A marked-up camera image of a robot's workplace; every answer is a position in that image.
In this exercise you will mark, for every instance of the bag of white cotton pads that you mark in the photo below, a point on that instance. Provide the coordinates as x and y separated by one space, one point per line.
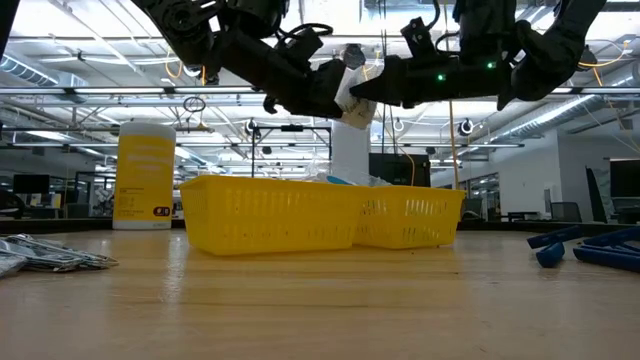
357 107

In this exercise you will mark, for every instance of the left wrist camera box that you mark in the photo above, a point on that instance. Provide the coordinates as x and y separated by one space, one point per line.
300 45

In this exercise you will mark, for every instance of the silver ceiling air duct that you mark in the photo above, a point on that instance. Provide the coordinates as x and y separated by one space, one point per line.
550 117
30 72

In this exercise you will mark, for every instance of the grey office chair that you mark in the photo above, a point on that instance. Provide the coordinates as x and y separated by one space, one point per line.
566 212

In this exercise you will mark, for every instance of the white building column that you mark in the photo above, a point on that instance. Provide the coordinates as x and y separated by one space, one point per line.
350 150

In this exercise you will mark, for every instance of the dark leaning panel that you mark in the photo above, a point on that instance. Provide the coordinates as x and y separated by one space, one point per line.
597 200

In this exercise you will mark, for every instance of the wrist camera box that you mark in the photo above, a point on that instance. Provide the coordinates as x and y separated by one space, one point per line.
300 45
420 37

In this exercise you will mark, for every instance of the black metal frame stand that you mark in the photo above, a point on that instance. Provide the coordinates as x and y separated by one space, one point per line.
291 128

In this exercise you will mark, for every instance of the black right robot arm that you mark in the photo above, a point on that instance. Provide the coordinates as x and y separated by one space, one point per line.
550 55

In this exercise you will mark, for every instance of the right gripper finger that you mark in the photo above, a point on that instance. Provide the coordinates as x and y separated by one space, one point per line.
387 72
390 95

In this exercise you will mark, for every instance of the yellow slotted plastic basket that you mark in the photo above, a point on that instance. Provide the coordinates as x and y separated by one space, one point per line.
270 220
410 220

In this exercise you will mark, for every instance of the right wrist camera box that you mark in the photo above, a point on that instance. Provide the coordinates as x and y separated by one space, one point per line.
420 37

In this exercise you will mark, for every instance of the yellow wipes canister white lid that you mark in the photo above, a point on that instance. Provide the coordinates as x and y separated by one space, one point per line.
144 175

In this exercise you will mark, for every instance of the black screen on stand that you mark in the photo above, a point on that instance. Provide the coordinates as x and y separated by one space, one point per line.
400 170

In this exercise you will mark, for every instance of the long ceiling light bar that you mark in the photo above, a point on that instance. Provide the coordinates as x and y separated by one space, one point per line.
125 90
210 145

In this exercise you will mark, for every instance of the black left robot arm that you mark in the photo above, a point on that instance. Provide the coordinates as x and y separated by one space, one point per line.
185 25

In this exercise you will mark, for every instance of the green white bagged toothbrush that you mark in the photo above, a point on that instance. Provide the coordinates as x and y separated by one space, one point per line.
340 180

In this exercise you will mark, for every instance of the packaged silver nail clipper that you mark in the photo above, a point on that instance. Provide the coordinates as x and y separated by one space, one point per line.
10 265
75 257
40 260

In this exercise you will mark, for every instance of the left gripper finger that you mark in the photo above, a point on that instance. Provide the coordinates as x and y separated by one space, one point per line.
320 105
330 77

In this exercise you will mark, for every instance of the black desk monitor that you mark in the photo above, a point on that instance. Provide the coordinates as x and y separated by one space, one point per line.
31 184
625 177

